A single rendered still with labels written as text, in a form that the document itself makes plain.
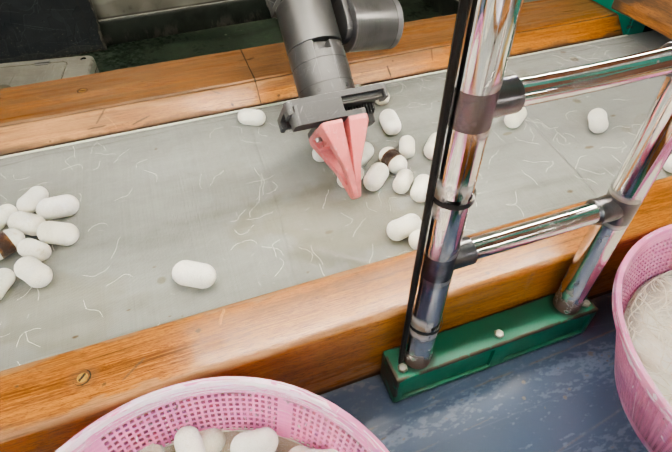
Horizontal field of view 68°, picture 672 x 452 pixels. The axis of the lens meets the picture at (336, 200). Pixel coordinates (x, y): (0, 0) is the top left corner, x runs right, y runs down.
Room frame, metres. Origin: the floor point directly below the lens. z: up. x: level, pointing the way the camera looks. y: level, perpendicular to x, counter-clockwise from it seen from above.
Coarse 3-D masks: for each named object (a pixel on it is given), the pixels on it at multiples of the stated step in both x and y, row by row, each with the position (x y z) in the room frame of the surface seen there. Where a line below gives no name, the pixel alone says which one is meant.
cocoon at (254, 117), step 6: (246, 108) 0.51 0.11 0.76; (240, 114) 0.50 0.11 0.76; (246, 114) 0.50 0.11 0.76; (252, 114) 0.50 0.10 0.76; (258, 114) 0.50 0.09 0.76; (264, 114) 0.51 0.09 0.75; (240, 120) 0.50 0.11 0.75; (246, 120) 0.50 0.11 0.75; (252, 120) 0.50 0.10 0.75; (258, 120) 0.50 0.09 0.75; (264, 120) 0.50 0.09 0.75
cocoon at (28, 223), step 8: (16, 216) 0.33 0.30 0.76; (24, 216) 0.33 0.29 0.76; (32, 216) 0.33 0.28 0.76; (40, 216) 0.33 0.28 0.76; (8, 224) 0.32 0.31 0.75; (16, 224) 0.32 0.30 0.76; (24, 224) 0.32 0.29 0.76; (32, 224) 0.32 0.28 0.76; (24, 232) 0.32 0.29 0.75; (32, 232) 0.32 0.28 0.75
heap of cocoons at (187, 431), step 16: (192, 432) 0.14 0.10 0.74; (208, 432) 0.14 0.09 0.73; (224, 432) 0.15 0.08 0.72; (240, 432) 0.15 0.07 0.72; (256, 432) 0.14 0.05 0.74; (272, 432) 0.14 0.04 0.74; (144, 448) 0.13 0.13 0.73; (160, 448) 0.13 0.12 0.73; (176, 448) 0.13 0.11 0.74; (192, 448) 0.13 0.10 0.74; (208, 448) 0.13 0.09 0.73; (224, 448) 0.13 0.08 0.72; (240, 448) 0.13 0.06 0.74; (256, 448) 0.13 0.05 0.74; (272, 448) 0.13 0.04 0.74; (288, 448) 0.13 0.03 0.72; (304, 448) 0.13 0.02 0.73
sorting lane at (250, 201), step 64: (512, 64) 0.65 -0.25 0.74; (576, 64) 0.65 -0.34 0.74; (192, 128) 0.50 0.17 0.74; (256, 128) 0.50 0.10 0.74; (512, 128) 0.50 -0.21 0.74; (576, 128) 0.50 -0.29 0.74; (0, 192) 0.38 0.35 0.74; (64, 192) 0.38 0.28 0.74; (128, 192) 0.38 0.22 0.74; (192, 192) 0.38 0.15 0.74; (256, 192) 0.38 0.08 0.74; (320, 192) 0.38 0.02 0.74; (384, 192) 0.38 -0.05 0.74; (512, 192) 0.38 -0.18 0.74; (576, 192) 0.38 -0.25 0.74; (64, 256) 0.30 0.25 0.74; (128, 256) 0.30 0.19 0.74; (192, 256) 0.30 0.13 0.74; (256, 256) 0.30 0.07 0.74; (320, 256) 0.30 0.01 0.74; (384, 256) 0.30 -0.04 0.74; (0, 320) 0.23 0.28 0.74; (64, 320) 0.23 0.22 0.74; (128, 320) 0.23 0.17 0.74
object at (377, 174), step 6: (378, 162) 0.41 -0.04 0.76; (372, 168) 0.40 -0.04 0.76; (378, 168) 0.40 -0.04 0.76; (384, 168) 0.40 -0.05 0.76; (366, 174) 0.39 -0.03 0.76; (372, 174) 0.39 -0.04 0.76; (378, 174) 0.39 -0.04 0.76; (384, 174) 0.39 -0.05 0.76; (366, 180) 0.38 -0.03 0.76; (372, 180) 0.38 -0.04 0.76; (378, 180) 0.38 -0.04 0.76; (384, 180) 0.39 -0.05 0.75; (366, 186) 0.38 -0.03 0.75; (372, 186) 0.38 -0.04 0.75; (378, 186) 0.38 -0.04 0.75
